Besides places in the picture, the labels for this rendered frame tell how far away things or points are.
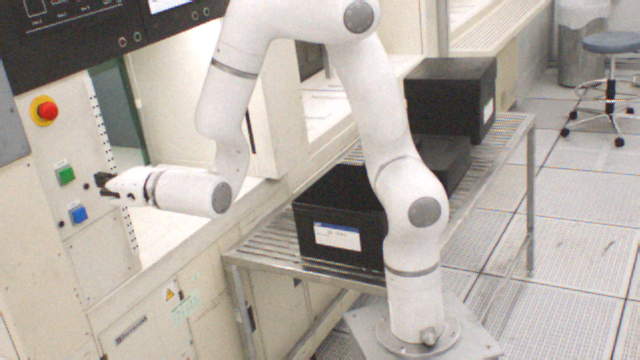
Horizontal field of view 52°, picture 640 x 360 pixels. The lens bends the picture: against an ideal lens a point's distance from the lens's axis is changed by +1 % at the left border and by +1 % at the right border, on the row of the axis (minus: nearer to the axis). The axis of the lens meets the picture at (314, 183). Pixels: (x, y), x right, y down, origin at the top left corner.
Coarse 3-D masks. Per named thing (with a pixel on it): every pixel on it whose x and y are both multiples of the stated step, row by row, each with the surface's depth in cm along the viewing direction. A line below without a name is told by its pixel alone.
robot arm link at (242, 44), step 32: (256, 0) 111; (288, 0) 111; (320, 0) 108; (352, 0) 106; (224, 32) 114; (256, 32) 113; (288, 32) 113; (320, 32) 110; (352, 32) 108; (224, 64) 114; (256, 64) 116
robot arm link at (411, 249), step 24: (384, 168) 133; (408, 168) 129; (384, 192) 129; (408, 192) 123; (432, 192) 123; (408, 216) 124; (432, 216) 124; (384, 240) 138; (408, 240) 130; (432, 240) 133; (408, 264) 136; (432, 264) 137
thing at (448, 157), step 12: (420, 144) 220; (432, 144) 221; (444, 144) 220; (456, 144) 219; (468, 144) 222; (420, 156) 214; (432, 156) 212; (444, 156) 211; (456, 156) 211; (468, 156) 223; (432, 168) 204; (444, 168) 203; (456, 168) 211; (468, 168) 223; (444, 180) 203; (456, 180) 213
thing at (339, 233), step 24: (336, 168) 199; (360, 168) 196; (312, 192) 189; (336, 192) 201; (360, 192) 200; (312, 216) 177; (336, 216) 173; (360, 216) 169; (384, 216) 168; (312, 240) 181; (336, 240) 177; (360, 240) 172; (360, 264) 176; (384, 264) 172
